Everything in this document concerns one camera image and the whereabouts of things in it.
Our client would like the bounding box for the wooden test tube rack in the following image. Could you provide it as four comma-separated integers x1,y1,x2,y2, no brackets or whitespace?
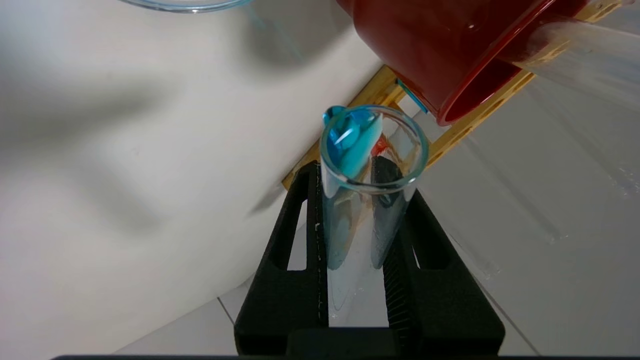
281,0,626,191

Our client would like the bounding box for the clear glass beaker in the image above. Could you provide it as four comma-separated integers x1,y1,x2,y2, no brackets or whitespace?
117,0,253,14

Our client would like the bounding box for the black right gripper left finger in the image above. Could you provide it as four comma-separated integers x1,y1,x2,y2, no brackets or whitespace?
234,160,330,354

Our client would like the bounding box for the test tube with blue pigment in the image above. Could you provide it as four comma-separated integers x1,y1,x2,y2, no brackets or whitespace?
319,104,430,311

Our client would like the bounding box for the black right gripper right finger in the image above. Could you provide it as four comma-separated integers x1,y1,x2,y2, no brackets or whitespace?
372,156,506,354

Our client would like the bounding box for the red plastic cup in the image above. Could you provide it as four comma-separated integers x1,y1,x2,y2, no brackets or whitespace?
336,0,591,127

